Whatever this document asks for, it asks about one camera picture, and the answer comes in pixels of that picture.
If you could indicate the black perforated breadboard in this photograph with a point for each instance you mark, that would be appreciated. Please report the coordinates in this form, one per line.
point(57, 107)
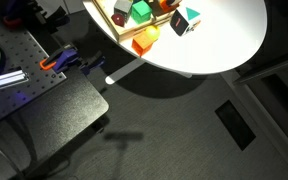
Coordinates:
point(24, 53)

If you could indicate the black floor hatch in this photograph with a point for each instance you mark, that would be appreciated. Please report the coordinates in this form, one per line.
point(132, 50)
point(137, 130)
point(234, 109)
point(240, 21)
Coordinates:
point(235, 125)

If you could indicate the orange block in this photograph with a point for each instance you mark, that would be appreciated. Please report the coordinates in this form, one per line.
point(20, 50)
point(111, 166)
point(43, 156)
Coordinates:
point(141, 45)

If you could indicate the green block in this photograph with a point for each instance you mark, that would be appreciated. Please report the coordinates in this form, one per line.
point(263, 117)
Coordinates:
point(141, 11)

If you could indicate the yellow lemon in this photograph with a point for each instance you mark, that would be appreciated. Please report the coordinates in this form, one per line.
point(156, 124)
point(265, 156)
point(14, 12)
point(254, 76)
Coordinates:
point(152, 32)

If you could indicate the white table base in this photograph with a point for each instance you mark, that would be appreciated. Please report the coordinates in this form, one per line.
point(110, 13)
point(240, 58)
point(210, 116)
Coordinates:
point(124, 71)

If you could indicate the dark red block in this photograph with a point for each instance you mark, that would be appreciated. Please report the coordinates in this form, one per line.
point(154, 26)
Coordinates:
point(118, 20)

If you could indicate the black platform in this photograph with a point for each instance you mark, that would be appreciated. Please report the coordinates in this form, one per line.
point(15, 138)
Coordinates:
point(57, 113)

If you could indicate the aluminium extrusion bar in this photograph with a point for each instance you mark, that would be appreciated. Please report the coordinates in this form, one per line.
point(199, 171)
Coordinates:
point(7, 78)

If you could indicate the dark spring clamp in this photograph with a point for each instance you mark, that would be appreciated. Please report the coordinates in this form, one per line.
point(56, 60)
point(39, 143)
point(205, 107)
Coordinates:
point(92, 65)

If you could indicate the white soft cube teal triangle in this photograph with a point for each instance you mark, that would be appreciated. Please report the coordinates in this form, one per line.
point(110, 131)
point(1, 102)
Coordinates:
point(184, 21)

